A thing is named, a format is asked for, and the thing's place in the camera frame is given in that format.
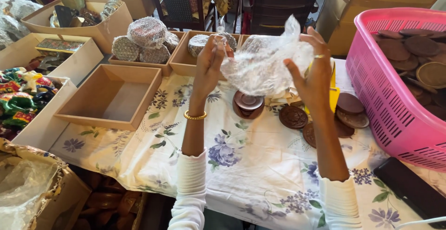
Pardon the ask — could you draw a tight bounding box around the person's left hand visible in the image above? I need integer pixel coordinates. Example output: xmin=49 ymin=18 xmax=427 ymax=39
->
xmin=193 ymin=34 xmax=235 ymax=100

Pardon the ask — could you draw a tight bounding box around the person's right hand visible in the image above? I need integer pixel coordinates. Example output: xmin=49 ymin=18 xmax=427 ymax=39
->
xmin=282 ymin=26 xmax=334 ymax=112

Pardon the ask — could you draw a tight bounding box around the clear bubble wrap sheet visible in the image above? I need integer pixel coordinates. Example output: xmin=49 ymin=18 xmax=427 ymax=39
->
xmin=214 ymin=14 xmax=315 ymax=97

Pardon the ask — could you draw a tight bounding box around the yellow tape dispenser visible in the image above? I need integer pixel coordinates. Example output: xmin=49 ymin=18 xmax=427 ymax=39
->
xmin=304 ymin=60 xmax=341 ymax=116

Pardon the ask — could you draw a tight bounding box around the bubble-wrapped round bundle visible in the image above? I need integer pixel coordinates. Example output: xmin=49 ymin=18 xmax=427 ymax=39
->
xmin=127 ymin=16 xmax=168 ymax=49
xmin=139 ymin=43 xmax=171 ymax=65
xmin=111 ymin=35 xmax=141 ymax=62
xmin=218 ymin=32 xmax=238 ymax=52
xmin=163 ymin=31 xmax=180 ymax=53
xmin=188 ymin=34 xmax=210 ymax=58

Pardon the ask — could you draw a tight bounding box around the plain round wooden coaster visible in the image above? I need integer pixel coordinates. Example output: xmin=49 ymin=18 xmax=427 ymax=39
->
xmin=336 ymin=92 xmax=365 ymax=116
xmin=334 ymin=116 xmax=355 ymax=139

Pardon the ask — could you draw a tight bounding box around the carved round wooden coaster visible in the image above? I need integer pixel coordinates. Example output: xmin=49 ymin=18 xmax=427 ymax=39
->
xmin=302 ymin=122 xmax=318 ymax=149
xmin=278 ymin=105 xmax=309 ymax=130

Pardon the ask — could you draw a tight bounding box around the gold bangle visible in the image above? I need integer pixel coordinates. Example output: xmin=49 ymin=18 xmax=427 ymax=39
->
xmin=183 ymin=109 xmax=208 ymax=121

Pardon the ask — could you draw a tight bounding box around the round wooden coaster holder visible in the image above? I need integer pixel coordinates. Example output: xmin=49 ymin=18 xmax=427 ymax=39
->
xmin=232 ymin=90 xmax=266 ymax=120

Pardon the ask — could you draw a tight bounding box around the light-rimmed round wooden coaster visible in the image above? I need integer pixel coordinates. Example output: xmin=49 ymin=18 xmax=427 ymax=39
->
xmin=336 ymin=109 xmax=370 ymax=129

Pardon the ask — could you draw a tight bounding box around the pink plastic basket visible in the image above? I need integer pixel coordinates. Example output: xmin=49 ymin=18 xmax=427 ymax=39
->
xmin=345 ymin=7 xmax=446 ymax=172

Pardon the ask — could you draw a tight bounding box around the dark wooden slatted chair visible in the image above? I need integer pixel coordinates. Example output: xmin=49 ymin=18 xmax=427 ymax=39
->
xmin=241 ymin=0 xmax=332 ymax=36

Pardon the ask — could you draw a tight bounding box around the floral white tablecloth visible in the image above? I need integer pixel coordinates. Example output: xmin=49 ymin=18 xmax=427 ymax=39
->
xmin=49 ymin=59 xmax=446 ymax=230

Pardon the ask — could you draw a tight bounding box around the empty brown wooden box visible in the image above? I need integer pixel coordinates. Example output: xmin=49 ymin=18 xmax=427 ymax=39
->
xmin=54 ymin=64 xmax=163 ymax=132

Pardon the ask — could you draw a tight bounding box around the pile of wooden coasters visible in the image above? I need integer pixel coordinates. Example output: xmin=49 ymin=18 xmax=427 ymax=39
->
xmin=371 ymin=28 xmax=446 ymax=121

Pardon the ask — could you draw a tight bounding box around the large cardboard carton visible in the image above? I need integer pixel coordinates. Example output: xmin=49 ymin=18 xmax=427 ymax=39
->
xmin=315 ymin=0 xmax=446 ymax=56

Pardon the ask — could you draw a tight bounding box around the cardboard box of handicrafts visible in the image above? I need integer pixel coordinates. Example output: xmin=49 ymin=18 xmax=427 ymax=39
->
xmin=20 ymin=0 xmax=134 ymax=55

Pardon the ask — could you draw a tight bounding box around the white box of painted boxes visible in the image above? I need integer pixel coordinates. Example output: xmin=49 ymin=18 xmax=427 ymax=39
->
xmin=0 ymin=32 xmax=95 ymax=86

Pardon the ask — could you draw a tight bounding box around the black flat case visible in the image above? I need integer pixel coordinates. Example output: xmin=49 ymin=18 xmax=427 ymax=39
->
xmin=372 ymin=157 xmax=446 ymax=229

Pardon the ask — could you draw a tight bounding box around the heap of wooden wares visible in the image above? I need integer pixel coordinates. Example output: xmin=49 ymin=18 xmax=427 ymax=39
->
xmin=71 ymin=169 xmax=148 ymax=230

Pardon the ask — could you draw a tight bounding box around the white box of painted elephants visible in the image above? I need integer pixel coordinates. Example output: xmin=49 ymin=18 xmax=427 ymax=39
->
xmin=0 ymin=67 xmax=78 ymax=152

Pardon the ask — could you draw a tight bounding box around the heap of plastic-wrapped goods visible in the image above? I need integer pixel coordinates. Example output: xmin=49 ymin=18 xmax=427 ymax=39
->
xmin=0 ymin=0 xmax=44 ymax=51

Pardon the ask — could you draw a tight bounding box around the carton with plastic bag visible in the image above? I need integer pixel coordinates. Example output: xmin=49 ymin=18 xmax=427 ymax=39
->
xmin=0 ymin=138 xmax=93 ymax=230

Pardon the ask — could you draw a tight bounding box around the white cable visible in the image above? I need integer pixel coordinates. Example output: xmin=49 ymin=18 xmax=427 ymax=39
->
xmin=395 ymin=216 xmax=446 ymax=229

